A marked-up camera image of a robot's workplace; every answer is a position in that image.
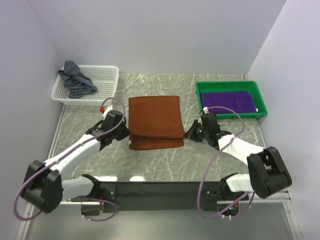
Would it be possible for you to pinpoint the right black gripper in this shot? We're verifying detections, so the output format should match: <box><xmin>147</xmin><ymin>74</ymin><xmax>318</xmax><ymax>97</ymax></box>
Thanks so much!
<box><xmin>183</xmin><ymin>119</ymin><xmax>210</xmax><ymax>143</ymax></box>

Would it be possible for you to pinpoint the orange brown towel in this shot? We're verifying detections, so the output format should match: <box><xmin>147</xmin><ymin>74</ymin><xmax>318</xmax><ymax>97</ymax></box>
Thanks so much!
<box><xmin>128</xmin><ymin>95</ymin><xmax>185</xmax><ymax>151</ymax></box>

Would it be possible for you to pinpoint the purple towel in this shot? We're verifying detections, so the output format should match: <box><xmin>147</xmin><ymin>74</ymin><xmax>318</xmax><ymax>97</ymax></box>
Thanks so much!
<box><xmin>200</xmin><ymin>91</ymin><xmax>257</xmax><ymax>114</ymax></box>

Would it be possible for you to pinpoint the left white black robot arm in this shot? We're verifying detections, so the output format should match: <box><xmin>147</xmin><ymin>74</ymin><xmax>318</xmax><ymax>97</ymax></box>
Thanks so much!
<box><xmin>19</xmin><ymin>110</ymin><xmax>130</xmax><ymax>214</ymax></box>

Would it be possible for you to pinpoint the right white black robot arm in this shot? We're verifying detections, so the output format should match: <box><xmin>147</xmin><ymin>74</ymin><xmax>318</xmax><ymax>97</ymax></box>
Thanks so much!
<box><xmin>183</xmin><ymin>112</ymin><xmax>292</xmax><ymax>200</ymax></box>

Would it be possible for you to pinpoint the white plastic basket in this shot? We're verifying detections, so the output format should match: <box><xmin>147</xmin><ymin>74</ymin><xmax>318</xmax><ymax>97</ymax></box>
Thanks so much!
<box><xmin>50</xmin><ymin>65</ymin><xmax>119</xmax><ymax>106</ymax></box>

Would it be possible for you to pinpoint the grey towel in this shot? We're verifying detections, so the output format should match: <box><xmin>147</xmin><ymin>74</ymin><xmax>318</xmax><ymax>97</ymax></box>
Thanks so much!
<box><xmin>58</xmin><ymin>61</ymin><xmax>98</xmax><ymax>99</ymax></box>

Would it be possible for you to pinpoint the black base beam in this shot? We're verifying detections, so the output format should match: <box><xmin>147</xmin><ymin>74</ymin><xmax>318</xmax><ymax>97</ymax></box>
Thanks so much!
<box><xmin>70</xmin><ymin>180</ymin><xmax>241</xmax><ymax>217</ymax></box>

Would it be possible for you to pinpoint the green plastic tray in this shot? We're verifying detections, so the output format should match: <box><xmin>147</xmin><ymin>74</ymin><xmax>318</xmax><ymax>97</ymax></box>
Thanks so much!
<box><xmin>195</xmin><ymin>80</ymin><xmax>268</xmax><ymax>120</ymax></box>

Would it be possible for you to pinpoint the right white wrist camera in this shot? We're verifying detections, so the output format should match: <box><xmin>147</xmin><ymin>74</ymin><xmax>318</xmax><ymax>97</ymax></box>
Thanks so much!
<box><xmin>201</xmin><ymin>107</ymin><xmax>210</xmax><ymax>114</ymax></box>

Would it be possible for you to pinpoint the aluminium frame rail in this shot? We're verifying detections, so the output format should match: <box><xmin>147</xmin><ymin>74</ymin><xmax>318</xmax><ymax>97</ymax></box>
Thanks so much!
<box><xmin>16</xmin><ymin>191</ymin><xmax>302</xmax><ymax>240</ymax></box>

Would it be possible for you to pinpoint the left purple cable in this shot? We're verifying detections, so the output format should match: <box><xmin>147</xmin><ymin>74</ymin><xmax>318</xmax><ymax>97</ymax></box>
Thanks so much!
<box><xmin>12</xmin><ymin>97</ymin><xmax>126</xmax><ymax>222</ymax></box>

